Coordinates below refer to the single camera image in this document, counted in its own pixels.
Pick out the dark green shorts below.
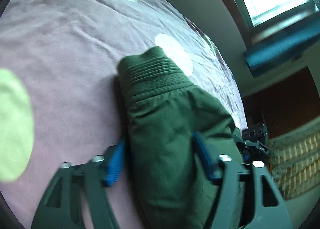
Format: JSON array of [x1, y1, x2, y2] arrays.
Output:
[[118, 47, 242, 228]]

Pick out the woven beige patterned fabric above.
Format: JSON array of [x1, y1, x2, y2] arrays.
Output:
[[269, 117, 319, 200]]

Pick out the dark brown wooden furniture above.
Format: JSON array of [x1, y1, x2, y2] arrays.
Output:
[[242, 67, 319, 139]]

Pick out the teal curtain right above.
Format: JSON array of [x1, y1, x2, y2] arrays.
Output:
[[244, 19, 319, 78]]

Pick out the pink bedsheet with green dots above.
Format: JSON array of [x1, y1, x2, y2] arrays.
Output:
[[1, 0, 247, 228]]

